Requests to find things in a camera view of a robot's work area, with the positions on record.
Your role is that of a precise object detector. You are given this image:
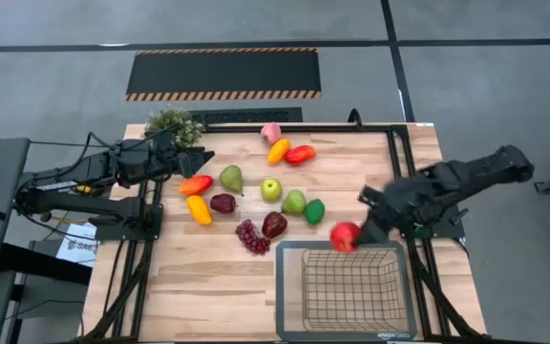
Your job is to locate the bright green pear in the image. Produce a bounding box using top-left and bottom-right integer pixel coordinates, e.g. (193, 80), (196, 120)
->
(281, 189), (307, 215)

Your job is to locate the black hazard striped floor mat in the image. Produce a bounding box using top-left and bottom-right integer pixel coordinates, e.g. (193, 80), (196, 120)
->
(124, 46), (323, 102)

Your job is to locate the red grape bunch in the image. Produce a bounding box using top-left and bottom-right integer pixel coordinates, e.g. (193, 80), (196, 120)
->
(235, 219), (272, 256)

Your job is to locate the black patterned floor mat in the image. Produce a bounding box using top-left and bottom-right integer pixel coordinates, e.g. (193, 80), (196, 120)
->
(188, 106), (304, 124)

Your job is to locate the wire mesh basket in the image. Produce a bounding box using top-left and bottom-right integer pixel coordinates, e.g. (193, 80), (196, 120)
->
(274, 240), (418, 342)

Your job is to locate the gold wire basket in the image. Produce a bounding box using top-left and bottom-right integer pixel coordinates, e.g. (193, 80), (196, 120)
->
(301, 247), (411, 334)

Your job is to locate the olive green speckled pear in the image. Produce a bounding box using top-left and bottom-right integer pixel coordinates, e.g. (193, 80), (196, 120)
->
(219, 164), (244, 196)

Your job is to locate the yellow green apple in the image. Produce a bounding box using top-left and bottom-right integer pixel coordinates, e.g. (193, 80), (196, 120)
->
(260, 178), (284, 203)

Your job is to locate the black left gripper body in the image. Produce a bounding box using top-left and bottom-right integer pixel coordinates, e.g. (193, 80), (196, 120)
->
(148, 141), (196, 183)

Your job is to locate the pink white peach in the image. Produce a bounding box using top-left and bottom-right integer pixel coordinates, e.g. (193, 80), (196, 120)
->
(260, 121), (283, 147)

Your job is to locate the dark green lime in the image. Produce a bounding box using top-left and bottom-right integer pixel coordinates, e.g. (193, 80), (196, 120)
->
(304, 198), (327, 226)

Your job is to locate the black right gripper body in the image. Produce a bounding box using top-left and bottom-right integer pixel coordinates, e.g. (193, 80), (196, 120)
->
(357, 178), (430, 229)

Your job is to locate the dark red apple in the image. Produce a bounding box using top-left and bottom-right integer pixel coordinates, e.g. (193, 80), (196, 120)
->
(209, 193), (238, 215)

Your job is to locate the yellow mango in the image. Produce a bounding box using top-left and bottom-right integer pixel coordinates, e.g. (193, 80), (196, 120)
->
(185, 194), (214, 226)
(266, 138), (292, 165)

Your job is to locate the small potted green plant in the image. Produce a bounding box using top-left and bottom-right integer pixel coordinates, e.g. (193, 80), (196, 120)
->
(144, 105), (206, 149)

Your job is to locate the black aluminium table frame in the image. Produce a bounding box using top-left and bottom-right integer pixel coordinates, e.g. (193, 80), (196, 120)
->
(72, 121), (489, 344)

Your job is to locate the white printed paper sheet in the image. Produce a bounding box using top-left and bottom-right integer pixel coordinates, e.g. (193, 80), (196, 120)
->
(54, 222), (98, 269)

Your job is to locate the yellow cable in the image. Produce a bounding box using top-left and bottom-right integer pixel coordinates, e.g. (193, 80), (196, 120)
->
(40, 212), (90, 226)

